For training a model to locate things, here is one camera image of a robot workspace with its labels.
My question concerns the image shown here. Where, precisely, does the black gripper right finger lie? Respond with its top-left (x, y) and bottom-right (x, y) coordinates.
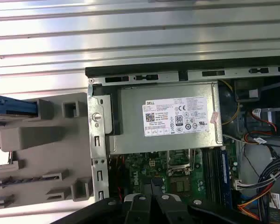
top-left (153, 179), bottom-right (263, 224)

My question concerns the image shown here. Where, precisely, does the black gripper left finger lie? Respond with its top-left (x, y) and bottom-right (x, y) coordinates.
top-left (70, 178), bottom-right (154, 224)

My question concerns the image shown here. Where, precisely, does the hard disk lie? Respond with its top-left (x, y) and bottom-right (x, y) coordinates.
top-left (0, 95), bottom-right (38, 117)

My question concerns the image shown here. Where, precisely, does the tall grey metal disk bay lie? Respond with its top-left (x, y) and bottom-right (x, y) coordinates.
top-left (233, 77), bottom-right (280, 138)

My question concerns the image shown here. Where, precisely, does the CPU socket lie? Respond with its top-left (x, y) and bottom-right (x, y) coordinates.
top-left (169, 178), bottom-right (192, 196)

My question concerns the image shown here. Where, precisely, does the metal socket cover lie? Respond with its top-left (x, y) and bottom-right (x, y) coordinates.
top-left (167, 149), bottom-right (198, 178)

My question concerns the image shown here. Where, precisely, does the green motherboard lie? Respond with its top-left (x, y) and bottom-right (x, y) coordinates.
top-left (108, 137), bottom-right (238, 210)

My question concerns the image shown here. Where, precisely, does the black RAM slot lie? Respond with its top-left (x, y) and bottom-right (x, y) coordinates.
top-left (208, 149), bottom-right (215, 201)
top-left (202, 149), bottom-right (210, 201)
top-left (214, 149), bottom-right (222, 203)

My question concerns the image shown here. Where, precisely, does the thin metal locking lever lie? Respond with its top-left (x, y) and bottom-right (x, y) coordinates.
top-left (192, 149), bottom-right (200, 169)

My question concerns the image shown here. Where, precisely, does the blue RAM stick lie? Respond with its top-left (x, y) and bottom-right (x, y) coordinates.
top-left (221, 148), bottom-right (233, 210)

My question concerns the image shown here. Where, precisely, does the grey power supply unit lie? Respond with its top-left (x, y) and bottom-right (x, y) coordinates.
top-left (109, 81), bottom-right (224, 156)

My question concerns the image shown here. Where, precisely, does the black open PC case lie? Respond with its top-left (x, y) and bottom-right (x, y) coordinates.
top-left (85, 54), bottom-right (280, 224)

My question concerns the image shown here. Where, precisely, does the grey parts rack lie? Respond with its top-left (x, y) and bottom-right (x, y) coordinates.
top-left (0, 92), bottom-right (94, 203)

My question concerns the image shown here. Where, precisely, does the dark labelled RAM stick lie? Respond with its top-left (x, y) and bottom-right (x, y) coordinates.
top-left (0, 176), bottom-right (46, 186)

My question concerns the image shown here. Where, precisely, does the silver CPU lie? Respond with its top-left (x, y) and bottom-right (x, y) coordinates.
top-left (0, 149), bottom-right (11, 167)

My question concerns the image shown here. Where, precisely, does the orange wire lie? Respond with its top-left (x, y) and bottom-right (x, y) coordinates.
top-left (237, 198), bottom-right (273, 218)

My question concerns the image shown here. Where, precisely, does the black wire bundle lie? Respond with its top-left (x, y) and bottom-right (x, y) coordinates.
top-left (255, 151), bottom-right (280, 189)

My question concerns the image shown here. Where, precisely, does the yellow wire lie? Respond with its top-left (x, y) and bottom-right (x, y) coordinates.
top-left (217, 78), bottom-right (241, 126)

